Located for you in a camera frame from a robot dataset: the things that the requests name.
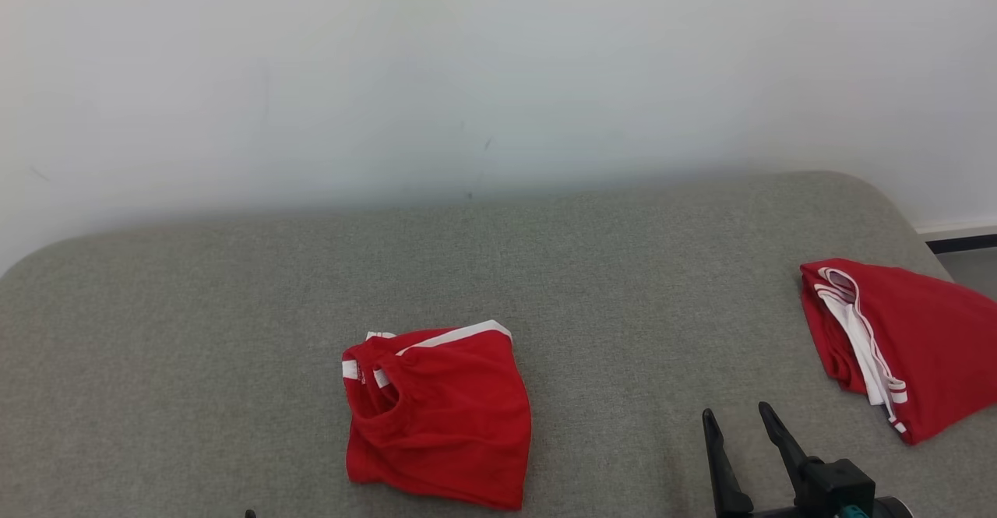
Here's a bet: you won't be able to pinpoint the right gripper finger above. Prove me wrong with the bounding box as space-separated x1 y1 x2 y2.
758 401 811 495
701 407 754 518

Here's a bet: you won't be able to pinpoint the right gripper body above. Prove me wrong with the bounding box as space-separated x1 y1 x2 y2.
717 505 840 518

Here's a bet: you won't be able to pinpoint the red basketball jersey white sleeves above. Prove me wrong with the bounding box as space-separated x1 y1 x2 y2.
800 259 997 446

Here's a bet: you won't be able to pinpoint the black skirting strip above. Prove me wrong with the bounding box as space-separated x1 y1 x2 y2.
925 234 997 255

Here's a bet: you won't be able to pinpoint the white baseboard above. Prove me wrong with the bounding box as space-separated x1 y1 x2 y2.
915 223 997 241

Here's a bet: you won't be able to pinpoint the grey fabric sofa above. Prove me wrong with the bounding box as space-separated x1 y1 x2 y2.
0 171 997 518

